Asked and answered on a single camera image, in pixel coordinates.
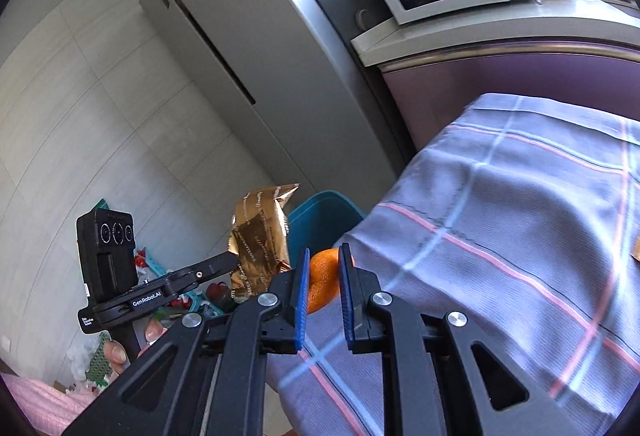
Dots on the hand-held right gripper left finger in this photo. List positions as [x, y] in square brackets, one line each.
[301, 306]

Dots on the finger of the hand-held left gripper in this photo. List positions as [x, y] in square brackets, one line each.
[215, 268]

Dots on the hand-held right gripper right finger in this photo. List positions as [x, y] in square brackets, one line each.
[346, 301]

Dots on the mandarin orange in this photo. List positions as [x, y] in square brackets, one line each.
[322, 281]

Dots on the gold foil wrapper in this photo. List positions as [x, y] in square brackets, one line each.
[260, 236]

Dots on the blue plastic bin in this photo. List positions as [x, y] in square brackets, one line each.
[320, 221]

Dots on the person's left hand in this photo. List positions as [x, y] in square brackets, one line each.
[117, 357]

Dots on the pink cloth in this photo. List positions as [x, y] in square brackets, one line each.
[35, 401]

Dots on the grey checked cloth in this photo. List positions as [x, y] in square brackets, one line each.
[500, 216]

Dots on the purple kitchen counter cabinet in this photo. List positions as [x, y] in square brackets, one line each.
[440, 86]

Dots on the round grey wall socket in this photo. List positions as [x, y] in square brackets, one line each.
[363, 18]

